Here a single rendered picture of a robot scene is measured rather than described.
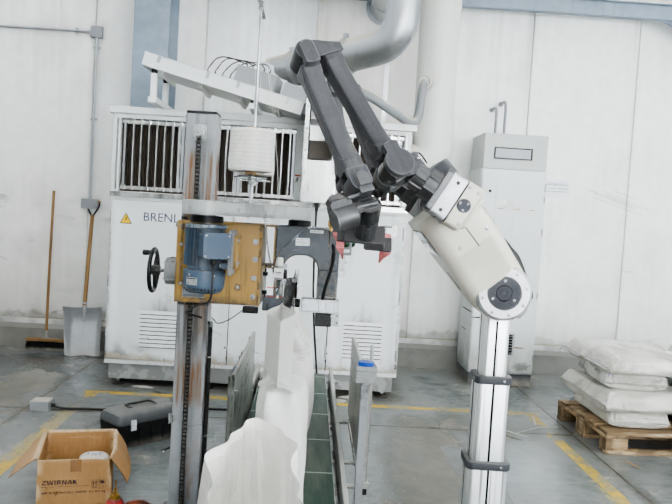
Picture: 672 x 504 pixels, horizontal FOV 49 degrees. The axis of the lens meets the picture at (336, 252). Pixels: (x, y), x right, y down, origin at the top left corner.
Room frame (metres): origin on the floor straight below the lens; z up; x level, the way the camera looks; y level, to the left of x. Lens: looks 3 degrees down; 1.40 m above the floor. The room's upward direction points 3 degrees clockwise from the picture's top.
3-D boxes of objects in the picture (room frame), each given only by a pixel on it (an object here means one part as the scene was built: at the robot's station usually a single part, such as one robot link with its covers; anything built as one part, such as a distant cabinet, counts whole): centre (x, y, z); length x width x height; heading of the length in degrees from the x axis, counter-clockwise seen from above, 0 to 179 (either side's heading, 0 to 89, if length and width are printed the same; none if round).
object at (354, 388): (3.41, -0.14, 0.54); 1.05 x 0.02 x 0.41; 2
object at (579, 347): (5.14, -2.01, 0.56); 0.66 x 0.43 x 0.15; 89
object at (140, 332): (6.07, 0.61, 1.05); 2.28 x 1.16 x 2.09; 92
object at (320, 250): (2.96, 0.11, 1.21); 0.30 x 0.25 x 0.30; 2
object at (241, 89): (5.42, 0.67, 2.38); 1.53 x 0.53 x 0.61; 92
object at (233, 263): (2.74, 0.39, 1.23); 0.28 x 0.07 x 0.16; 2
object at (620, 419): (4.93, -1.97, 0.20); 0.66 x 0.44 x 0.12; 2
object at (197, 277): (2.67, 0.47, 1.21); 0.15 x 0.15 x 0.25
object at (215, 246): (2.58, 0.43, 1.25); 0.10 x 0.08 x 0.12; 117
